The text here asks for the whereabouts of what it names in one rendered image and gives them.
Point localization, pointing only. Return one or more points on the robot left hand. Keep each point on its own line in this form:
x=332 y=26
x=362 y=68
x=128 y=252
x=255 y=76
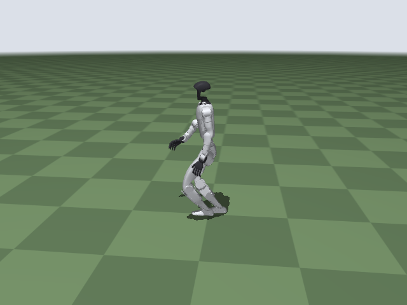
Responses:
x=198 y=166

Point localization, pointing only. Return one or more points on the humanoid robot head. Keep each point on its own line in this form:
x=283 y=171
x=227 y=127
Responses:
x=202 y=86

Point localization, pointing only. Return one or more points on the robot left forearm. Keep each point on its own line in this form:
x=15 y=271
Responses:
x=206 y=146

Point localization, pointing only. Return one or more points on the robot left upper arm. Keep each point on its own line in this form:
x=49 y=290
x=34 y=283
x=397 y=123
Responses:
x=207 y=118

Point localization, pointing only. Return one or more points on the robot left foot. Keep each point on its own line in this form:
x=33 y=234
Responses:
x=203 y=212

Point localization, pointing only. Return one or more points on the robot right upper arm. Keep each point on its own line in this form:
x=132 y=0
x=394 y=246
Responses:
x=195 y=123

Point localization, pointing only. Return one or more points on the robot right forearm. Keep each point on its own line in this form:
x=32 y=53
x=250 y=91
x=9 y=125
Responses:
x=189 y=133

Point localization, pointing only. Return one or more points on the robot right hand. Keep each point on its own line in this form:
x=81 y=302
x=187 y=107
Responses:
x=176 y=142

